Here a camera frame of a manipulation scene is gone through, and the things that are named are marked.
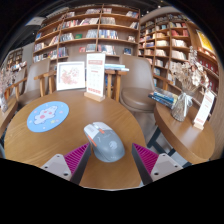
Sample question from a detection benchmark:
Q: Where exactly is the small white sign stand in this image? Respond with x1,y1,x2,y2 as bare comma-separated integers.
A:
193,89,216,131

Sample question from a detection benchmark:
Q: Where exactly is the stack of dark books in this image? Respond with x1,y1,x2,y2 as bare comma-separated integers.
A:
148,87,179,110

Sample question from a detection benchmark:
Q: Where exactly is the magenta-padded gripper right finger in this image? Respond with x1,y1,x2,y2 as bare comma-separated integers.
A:
131,143,184,186

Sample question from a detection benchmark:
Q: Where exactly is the round blue mouse pad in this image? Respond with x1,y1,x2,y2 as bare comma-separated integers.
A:
26,100,70,133

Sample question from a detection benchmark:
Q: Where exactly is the brown armchair with wooden arms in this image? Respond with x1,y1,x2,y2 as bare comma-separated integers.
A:
104,54,174,114
4,58,58,109

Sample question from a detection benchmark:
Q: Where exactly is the vase with pink flowers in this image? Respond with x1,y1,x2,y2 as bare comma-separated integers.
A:
0,66,14,114

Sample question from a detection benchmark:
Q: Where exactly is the white framed picture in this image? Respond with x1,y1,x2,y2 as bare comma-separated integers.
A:
55,60,87,92

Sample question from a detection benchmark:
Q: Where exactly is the stack of pale books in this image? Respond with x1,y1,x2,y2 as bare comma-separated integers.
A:
104,63,130,72

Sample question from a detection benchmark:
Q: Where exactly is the wide wooden book shelf unit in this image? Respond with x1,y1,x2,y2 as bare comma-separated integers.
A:
32,3,141,64

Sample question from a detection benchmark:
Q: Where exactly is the white sign in wooden base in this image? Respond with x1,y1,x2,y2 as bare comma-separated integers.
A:
83,52,107,103

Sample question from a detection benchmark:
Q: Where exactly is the round wooden side table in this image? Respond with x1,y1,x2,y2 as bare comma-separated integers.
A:
146,101,217,166

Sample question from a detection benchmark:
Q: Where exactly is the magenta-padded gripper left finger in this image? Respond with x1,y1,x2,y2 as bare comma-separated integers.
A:
40,142,92,186

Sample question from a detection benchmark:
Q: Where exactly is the small distant book shelf unit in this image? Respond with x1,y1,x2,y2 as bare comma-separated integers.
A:
4,47,25,73

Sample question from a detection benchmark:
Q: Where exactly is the glass vase with dried flowers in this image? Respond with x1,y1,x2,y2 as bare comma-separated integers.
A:
169,46,211,123

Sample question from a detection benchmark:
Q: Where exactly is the wooden table with vase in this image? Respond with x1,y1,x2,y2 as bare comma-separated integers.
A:
0,96,19,138

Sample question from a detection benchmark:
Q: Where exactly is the grey computer mouse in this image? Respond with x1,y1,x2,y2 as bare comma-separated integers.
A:
83,121,126,163

